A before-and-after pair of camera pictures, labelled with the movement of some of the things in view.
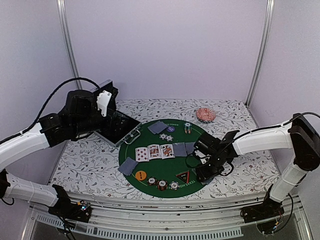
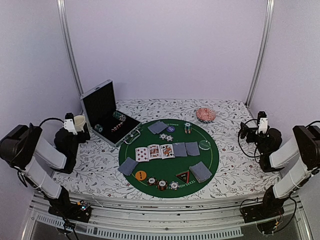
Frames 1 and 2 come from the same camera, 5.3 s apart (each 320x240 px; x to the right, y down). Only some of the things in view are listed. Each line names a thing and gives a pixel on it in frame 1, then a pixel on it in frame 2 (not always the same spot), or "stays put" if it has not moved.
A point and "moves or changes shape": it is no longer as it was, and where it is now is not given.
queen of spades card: [167, 151] stays put
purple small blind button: [171, 129] stays put
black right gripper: [204, 174] → [245, 133]
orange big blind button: [140, 175] stays put
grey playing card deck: [207, 182] moves or changes shape
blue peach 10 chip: [169, 138] stays put
